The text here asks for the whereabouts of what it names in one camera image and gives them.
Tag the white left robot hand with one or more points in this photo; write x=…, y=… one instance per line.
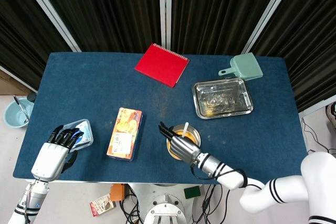
x=48, y=159

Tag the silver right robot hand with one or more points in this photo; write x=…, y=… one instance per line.
x=185, y=149

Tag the white plastic spoon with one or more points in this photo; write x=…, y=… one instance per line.
x=185, y=129

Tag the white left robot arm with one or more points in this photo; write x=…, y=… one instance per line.
x=30, y=200

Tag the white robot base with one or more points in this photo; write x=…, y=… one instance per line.
x=162, y=208

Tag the round metal bowl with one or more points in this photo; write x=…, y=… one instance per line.
x=195, y=130

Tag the light blue bowl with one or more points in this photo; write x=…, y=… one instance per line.
x=13, y=116

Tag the rectangular metal tray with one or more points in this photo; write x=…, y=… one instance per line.
x=223, y=98

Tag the green plastic scoop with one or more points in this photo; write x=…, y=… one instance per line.
x=245, y=66

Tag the dark green box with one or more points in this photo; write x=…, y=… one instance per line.
x=192, y=192

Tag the clear plastic lidded container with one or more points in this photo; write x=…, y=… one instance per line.
x=85, y=129

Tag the orange blue cookie box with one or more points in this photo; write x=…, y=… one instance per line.
x=124, y=134

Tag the round black knob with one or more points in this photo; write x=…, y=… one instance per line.
x=32, y=97

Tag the small snack packet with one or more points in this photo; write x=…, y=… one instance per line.
x=101, y=205

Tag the blue felt table mat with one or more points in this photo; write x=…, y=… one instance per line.
x=92, y=85

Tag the red spiral notebook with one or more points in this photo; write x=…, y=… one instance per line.
x=161, y=65

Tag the black pleated curtain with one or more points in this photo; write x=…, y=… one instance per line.
x=18, y=30
x=220, y=11
x=309, y=37
x=105, y=11

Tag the black and white shoe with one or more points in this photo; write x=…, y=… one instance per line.
x=332, y=115

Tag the white partition post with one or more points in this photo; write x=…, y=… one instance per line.
x=165, y=9
x=270, y=11
x=47, y=9

